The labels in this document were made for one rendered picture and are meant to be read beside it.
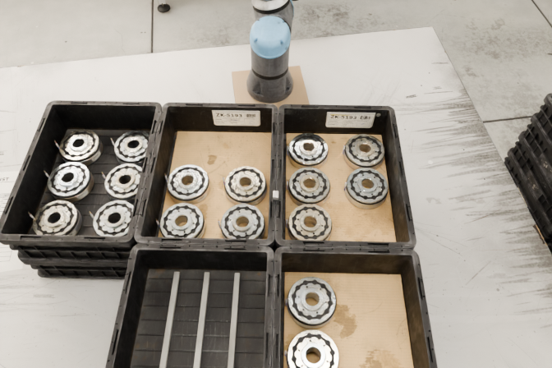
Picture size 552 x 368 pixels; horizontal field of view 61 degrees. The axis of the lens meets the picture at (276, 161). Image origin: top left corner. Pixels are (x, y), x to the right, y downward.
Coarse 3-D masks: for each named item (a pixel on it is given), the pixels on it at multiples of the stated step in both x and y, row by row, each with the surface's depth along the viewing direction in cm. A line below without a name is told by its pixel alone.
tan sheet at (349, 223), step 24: (288, 144) 125; (336, 144) 125; (288, 168) 121; (336, 168) 121; (384, 168) 121; (336, 192) 116; (288, 216) 113; (336, 216) 113; (360, 216) 113; (384, 216) 113; (336, 240) 109; (360, 240) 109; (384, 240) 109
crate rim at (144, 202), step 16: (272, 112) 119; (160, 128) 116; (272, 128) 116; (160, 144) 113; (272, 144) 113; (272, 160) 112; (272, 176) 107; (144, 192) 105; (272, 192) 105; (144, 208) 104; (272, 208) 102; (272, 224) 100; (144, 240) 98; (160, 240) 98; (192, 240) 98; (208, 240) 98; (224, 240) 98; (240, 240) 98; (256, 240) 98; (272, 240) 98
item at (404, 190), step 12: (288, 108) 120; (300, 108) 120; (312, 108) 119; (324, 108) 119; (336, 108) 119; (348, 108) 119; (360, 108) 119; (372, 108) 119; (384, 108) 119; (396, 120) 117; (396, 132) 115; (396, 144) 113; (396, 156) 111; (276, 180) 107; (276, 204) 103; (408, 204) 103; (276, 216) 101; (408, 216) 103; (276, 228) 100; (408, 228) 100; (276, 240) 98; (288, 240) 98; (300, 240) 98
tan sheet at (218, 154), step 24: (192, 144) 125; (216, 144) 125; (240, 144) 125; (264, 144) 125; (216, 168) 121; (264, 168) 121; (168, 192) 116; (216, 192) 116; (216, 216) 113; (264, 216) 113
